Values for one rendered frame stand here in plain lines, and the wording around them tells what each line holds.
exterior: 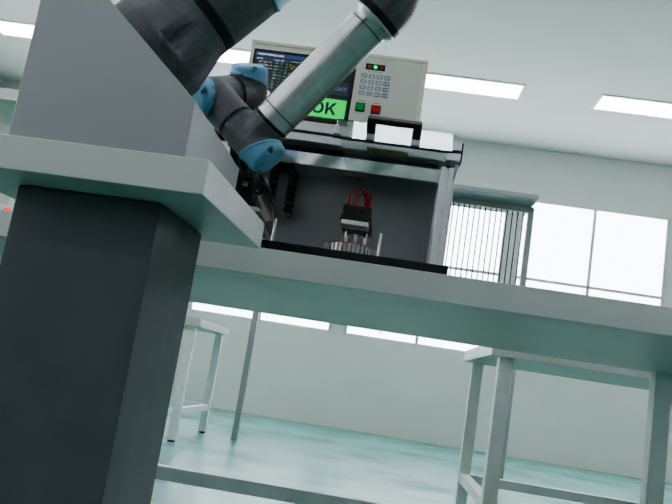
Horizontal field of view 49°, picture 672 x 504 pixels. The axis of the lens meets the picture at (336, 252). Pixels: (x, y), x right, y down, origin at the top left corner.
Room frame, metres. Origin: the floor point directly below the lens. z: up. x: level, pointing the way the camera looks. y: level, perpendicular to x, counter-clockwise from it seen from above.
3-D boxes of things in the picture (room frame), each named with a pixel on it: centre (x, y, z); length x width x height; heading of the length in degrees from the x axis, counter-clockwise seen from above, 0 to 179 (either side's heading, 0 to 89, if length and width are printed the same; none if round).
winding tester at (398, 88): (1.91, 0.05, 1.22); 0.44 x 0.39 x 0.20; 85
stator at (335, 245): (1.58, -0.03, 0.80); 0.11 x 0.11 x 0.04
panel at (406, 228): (1.85, 0.07, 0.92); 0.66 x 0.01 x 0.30; 85
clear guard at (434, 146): (1.59, -0.09, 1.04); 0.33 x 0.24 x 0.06; 175
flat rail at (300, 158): (1.69, 0.08, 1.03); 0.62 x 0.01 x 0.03; 85
